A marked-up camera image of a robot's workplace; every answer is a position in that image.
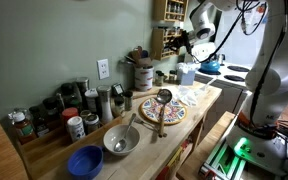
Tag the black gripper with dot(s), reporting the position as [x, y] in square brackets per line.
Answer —
[186, 41]

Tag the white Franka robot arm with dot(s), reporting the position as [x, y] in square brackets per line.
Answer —
[277, 76]

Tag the small wooden spice rack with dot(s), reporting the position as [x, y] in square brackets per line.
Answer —
[156, 43]

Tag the large wooden spice rack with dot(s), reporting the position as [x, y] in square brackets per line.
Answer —
[159, 10]

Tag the black cap bottle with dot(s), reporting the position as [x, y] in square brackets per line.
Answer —
[68, 93]

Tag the white spice shaker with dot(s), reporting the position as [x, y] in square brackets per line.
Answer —
[76, 129]

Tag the dark sauce bottle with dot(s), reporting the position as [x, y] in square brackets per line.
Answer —
[39, 121]

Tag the wooden stepped condiment rack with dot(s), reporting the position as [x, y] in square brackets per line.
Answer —
[50, 153]

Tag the red sauce bottle white cap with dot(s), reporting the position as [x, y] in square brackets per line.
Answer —
[24, 130]

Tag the white tissue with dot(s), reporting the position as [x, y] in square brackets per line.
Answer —
[182, 66]

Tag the blue utensil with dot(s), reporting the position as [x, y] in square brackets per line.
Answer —
[144, 54]

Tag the wooden spoon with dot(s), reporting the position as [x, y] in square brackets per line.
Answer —
[136, 53]
[148, 61]

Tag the small black lid jar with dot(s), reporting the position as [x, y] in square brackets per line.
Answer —
[157, 76]
[172, 76]
[161, 80]

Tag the blue tissue box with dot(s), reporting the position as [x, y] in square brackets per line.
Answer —
[187, 78]

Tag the blue kettle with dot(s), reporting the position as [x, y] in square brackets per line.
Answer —
[210, 66]

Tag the white red utensil crock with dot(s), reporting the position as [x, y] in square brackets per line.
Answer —
[144, 79]

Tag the metal utensil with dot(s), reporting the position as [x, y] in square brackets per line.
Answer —
[127, 60]

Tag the crumpled white cloth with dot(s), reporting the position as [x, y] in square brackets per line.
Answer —
[186, 96]

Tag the white stove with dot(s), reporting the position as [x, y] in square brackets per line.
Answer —
[217, 79]

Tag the colourful patterned plate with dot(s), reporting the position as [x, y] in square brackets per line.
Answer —
[174, 113]

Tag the small black timer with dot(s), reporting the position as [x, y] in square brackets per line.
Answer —
[117, 90]

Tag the small steel cup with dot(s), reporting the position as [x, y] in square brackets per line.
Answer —
[128, 100]

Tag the small seasoning jar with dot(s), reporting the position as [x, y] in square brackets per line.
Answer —
[119, 106]

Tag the metal fork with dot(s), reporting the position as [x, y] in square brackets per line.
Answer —
[145, 124]

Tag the steel pepper mill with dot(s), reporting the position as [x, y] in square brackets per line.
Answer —
[105, 105]

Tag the white canister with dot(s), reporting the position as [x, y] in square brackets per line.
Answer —
[91, 100]

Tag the tall steel canister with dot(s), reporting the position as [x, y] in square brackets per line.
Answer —
[82, 88]

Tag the white bowl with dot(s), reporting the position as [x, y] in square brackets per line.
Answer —
[130, 136]

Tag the wooden platform board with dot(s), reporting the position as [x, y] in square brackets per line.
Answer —
[200, 153]

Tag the small glass jar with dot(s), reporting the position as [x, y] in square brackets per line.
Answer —
[85, 114]

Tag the small silver lid jar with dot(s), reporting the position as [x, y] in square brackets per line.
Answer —
[92, 124]

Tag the metal spoon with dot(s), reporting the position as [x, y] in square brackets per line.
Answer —
[120, 145]

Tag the yellow red package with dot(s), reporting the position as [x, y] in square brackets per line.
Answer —
[172, 163]

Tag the red lid jar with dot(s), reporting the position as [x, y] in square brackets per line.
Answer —
[69, 113]

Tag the dark jar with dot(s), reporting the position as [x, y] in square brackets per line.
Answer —
[50, 108]

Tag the blue bowl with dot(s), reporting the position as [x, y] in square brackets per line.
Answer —
[85, 163]

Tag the clear glass jar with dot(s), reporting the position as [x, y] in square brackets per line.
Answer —
[12, 115]

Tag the white wall outlet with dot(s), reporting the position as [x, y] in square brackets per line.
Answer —
[103, 69]

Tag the aluminium base frame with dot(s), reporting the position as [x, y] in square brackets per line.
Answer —
[217, 166]

